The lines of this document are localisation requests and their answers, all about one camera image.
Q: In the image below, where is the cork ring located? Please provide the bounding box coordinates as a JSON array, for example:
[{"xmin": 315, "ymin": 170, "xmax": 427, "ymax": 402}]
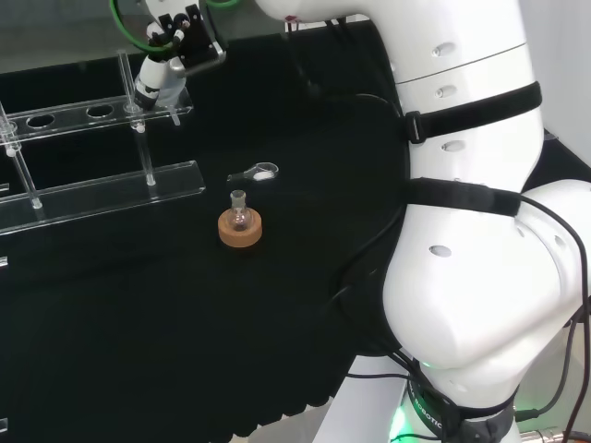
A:
[{"xmin": 217, "ymin": 208, "xmax": 264, "ymax": 249}]

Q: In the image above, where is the clear acrylic funnel stand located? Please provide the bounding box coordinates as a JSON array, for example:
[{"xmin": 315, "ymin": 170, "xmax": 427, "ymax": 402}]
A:
[{"xmin": 0, "ymin": 48, "xmax": 207, "ymax": 236}]

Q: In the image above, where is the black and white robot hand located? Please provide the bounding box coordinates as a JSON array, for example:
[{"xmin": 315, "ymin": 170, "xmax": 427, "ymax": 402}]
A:
[{"xmin": 132, "ymin": 0, "xmax": 228, "ymax": 113}]

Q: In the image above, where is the black bench cloth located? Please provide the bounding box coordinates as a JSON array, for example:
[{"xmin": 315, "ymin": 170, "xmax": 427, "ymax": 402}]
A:
[{"xmin": 0, "ymin": 20, "xmax": 591, "ymax": 443}]

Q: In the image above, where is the clear plastic funnel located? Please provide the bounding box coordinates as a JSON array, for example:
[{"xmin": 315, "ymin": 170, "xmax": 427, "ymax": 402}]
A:
[{"xmin": 159, "ymin": 77, "xmax": 187, "ymax": 126}]

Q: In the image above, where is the small round-bottom glass flask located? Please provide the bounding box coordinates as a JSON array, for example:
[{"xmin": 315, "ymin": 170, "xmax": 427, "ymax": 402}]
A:
[{"xmin": 229, "ymin": 188, "xmax": 253, "ymax": 233}]

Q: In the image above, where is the green cable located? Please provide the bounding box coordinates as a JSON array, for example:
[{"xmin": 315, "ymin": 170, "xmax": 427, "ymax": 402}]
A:
[{"xmin": 109, "ymin": 0, "xmax": 237, "ymax": 53}]

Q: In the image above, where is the black cable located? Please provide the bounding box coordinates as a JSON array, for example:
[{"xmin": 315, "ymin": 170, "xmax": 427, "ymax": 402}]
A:
[{"xmin": 285, "ymin": 20, "xmax": 415, "ymax": 319}]

